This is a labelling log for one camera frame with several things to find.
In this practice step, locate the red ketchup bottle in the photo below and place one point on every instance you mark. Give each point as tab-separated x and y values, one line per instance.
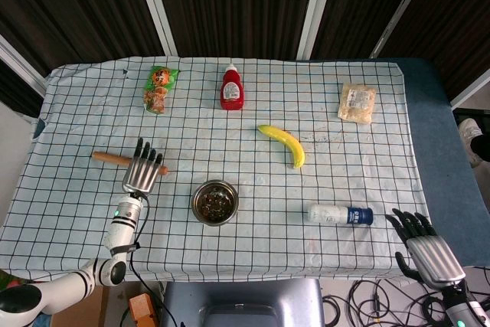
232	89

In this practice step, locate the beige food packet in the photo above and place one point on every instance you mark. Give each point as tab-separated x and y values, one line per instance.
357	102

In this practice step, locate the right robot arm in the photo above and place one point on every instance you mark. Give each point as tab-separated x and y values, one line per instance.
461	306

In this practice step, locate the checkered tablecloth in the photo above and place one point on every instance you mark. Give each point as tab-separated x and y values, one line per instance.
229	158

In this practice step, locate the wooden rolling pin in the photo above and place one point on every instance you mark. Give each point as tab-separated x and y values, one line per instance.
111	158

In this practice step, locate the orange box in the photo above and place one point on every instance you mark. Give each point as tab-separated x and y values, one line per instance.
142	309

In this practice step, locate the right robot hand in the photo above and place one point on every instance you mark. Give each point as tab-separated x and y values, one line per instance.
432	254

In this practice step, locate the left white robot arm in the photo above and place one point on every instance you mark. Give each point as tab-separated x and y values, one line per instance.
95	258

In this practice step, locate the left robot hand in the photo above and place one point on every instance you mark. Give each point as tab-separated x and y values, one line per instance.
140	175

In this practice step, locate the white bottle with blue cap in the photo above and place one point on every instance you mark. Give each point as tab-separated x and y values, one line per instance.
337	214

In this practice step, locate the white sneaker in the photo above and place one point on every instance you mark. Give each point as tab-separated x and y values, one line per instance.
471	137

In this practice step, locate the yellow banana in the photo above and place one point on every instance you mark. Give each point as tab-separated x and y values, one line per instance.
285	143

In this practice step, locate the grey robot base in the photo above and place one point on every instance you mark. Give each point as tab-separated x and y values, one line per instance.
241	302

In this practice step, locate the green snack packet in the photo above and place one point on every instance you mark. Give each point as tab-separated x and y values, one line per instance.
157	89

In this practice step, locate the steel bowl with dark food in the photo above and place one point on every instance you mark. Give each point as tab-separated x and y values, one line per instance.
215	202

